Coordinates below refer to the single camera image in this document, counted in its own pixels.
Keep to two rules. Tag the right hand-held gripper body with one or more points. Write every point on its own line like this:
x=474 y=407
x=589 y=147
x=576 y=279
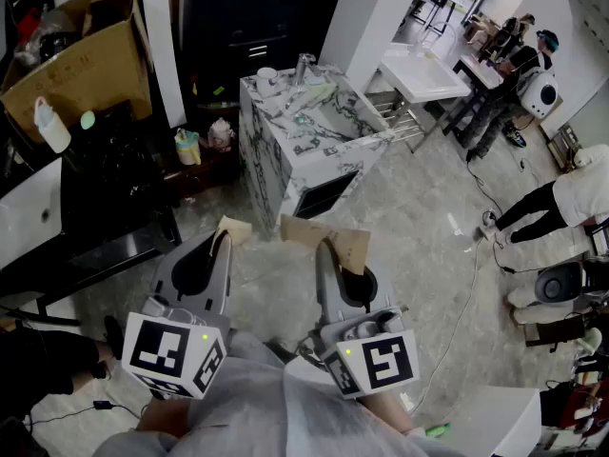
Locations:
x=380 y=364

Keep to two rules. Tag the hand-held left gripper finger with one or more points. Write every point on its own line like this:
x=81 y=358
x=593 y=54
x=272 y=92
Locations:
x=224 y=274
x=164 y=269

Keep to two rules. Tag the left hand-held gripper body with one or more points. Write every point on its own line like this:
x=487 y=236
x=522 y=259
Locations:
x=162 y=345

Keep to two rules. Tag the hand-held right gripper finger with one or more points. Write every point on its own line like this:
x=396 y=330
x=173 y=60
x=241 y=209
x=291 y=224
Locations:
x=327 y=284
x=384 y=293

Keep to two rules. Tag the tan paper piece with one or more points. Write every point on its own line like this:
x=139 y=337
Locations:
x=235 y=230
x=314 y=236

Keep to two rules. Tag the white cup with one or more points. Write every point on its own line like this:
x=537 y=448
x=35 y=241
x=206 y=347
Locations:
x=266 y=81

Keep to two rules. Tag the person's left forearm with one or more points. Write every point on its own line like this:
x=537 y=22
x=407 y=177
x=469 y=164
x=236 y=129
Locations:
x=164 y=419

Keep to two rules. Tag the person's right forearm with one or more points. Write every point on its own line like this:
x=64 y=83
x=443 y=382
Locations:
x=380 y=410

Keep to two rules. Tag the black power adapter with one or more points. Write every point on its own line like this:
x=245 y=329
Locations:
x=102 y=405

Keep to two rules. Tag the green plastic object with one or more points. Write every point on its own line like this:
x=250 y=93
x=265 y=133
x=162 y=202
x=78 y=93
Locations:
x=438 y=430

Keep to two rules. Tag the black counter cabinet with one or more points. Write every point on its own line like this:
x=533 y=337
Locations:
x=109 y=184

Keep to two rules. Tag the marble sink vanity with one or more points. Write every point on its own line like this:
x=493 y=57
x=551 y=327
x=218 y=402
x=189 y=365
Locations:
x=276 y=169

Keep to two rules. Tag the person's grey shirt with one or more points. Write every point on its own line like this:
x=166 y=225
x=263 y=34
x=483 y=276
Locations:
x=266 y=412

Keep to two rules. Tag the yellow and blue toy bottle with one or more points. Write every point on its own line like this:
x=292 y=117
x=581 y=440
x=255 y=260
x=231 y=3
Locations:
x=188 y=148

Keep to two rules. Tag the white box cabinet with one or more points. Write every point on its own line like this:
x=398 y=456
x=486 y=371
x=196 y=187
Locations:
x=495 y=422

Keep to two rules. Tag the pink toy bottle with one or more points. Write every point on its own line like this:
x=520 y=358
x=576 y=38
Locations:
x=221 y=136

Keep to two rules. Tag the white inset basin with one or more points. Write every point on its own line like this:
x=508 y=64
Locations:
x=28 y=217

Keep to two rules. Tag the pale green oval sponge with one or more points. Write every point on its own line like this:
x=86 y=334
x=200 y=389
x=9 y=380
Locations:
x=87 y=120

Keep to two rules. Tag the grey round backpack unit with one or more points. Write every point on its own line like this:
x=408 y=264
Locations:
x=556 y=284

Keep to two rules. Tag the white plastic jug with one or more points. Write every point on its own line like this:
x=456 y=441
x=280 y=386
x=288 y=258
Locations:
x=52 y=129

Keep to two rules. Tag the yellow-green label tag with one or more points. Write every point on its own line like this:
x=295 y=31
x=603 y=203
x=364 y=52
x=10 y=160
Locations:
x=219 y=90

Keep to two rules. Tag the chrome rack stand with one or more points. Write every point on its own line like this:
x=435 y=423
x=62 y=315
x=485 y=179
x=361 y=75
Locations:
x=402 y=108

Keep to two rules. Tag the white and green soap dish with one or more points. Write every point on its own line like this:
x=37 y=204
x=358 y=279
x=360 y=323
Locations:
x=319 y=83

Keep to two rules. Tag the large cardboard box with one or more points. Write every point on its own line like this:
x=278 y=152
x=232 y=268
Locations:
x=95 y=65

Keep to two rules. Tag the chrome faucet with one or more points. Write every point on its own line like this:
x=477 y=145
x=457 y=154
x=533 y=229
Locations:
x=301 y=67

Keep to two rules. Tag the white square sink basin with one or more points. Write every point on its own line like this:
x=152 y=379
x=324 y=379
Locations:
x=418 y=76

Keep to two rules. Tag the white table with black legs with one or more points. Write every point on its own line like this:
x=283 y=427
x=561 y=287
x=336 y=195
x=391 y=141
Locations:
x=480 y=72

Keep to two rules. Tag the white round backpack unit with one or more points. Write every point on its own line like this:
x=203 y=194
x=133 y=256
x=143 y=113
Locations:
x=542 y=94

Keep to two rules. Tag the tall black cabinet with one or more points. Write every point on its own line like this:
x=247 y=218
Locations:
x=257 y=17

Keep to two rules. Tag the crumpled clear plastic bag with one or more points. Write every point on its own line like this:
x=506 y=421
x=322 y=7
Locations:
x=47 y=36

